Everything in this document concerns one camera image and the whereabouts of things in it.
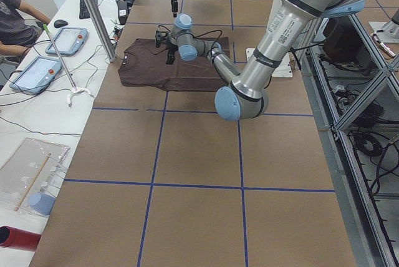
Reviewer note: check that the dark brown t-shirt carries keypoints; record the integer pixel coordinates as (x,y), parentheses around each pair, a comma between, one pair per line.
(144,66)

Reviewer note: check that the metal reacher grabber tool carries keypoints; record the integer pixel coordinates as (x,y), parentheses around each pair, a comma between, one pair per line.
(74,90)

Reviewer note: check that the far blue teach pendant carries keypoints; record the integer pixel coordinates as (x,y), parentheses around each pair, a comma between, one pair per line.
(70,39)

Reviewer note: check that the blue teach pendant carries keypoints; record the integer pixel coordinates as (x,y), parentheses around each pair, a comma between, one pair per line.
(70,39)
(37,76)

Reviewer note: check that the black computer mouse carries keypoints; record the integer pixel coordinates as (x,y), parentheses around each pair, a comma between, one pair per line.
(60,23)

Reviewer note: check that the near blue teach pendant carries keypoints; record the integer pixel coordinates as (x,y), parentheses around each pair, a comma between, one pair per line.
(37,76)

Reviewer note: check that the seated person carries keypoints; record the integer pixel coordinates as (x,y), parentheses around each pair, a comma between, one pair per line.
(17,37)

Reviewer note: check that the grey cardboard sheet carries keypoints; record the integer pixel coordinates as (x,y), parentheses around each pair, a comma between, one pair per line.
(23,163)

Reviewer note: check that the clear acrylic rack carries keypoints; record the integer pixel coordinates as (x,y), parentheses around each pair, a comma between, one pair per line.
(49,182)

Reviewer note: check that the blue plastic cup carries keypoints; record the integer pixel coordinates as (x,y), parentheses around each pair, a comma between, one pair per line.
(42,203)

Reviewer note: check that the wooden dowel stick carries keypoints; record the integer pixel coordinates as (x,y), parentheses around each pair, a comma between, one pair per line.
(32,182)

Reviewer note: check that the red cylinder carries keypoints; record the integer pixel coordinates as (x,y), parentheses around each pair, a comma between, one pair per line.
(19,239)

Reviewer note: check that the aluminium frame post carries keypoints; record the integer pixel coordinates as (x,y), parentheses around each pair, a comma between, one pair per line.
(101,29)

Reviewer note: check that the aluminium frame rail structure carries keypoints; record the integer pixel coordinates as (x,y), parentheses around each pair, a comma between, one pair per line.
(351,76)

